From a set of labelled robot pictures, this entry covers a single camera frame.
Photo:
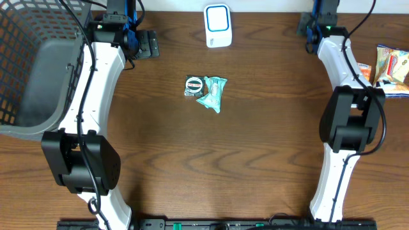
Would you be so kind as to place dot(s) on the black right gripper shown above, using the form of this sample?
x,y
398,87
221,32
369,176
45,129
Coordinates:
x,y
301,25

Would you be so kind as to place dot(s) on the orange small packet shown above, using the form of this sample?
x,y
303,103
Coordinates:
x,y
366,70

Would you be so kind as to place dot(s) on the round label dark packet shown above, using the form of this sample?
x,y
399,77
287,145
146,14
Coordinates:
x,y
194,86

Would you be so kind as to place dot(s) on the teal snack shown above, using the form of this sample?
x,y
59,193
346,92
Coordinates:
x,y
215,89

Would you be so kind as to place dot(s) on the yellow snack bag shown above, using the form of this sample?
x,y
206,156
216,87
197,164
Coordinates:
x,y
391,71

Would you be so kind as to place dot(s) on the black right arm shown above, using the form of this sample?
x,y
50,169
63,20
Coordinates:
x,y
353,123

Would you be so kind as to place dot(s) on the white barcode scanner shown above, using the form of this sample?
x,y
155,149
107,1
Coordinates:
x,y
218,26

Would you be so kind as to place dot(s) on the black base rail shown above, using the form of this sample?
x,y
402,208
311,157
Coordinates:
x,y
276,223

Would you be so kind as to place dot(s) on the dark mesh plastic basket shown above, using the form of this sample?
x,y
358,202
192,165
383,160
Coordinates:
x,y
41,62

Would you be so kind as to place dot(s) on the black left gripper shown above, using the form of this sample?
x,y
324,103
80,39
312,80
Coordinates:
x,y
148,43

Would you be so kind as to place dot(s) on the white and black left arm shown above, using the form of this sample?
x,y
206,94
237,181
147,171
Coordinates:
x,y
78,153

